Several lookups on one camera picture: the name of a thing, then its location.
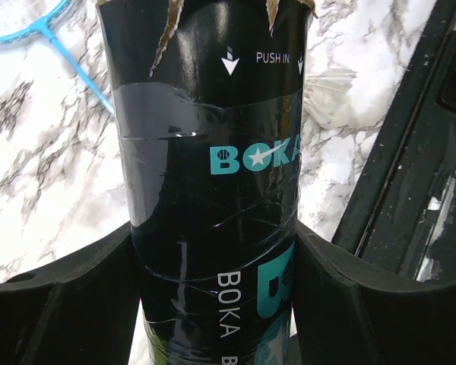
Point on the black Boka shuttlecock tube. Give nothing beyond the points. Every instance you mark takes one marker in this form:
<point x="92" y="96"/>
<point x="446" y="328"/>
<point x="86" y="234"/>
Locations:
<point x="208" y="101"/>

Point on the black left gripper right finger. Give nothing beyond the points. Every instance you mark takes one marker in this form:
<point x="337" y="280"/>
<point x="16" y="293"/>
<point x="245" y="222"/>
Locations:
<point x="350" y="312"/>

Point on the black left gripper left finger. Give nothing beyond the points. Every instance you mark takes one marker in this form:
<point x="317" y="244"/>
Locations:
<point x="79" y="309"/>

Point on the white feather shuttlecock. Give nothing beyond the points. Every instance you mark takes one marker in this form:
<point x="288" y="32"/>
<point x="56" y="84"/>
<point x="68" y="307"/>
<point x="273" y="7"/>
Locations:
<point x="326" y="99"/>

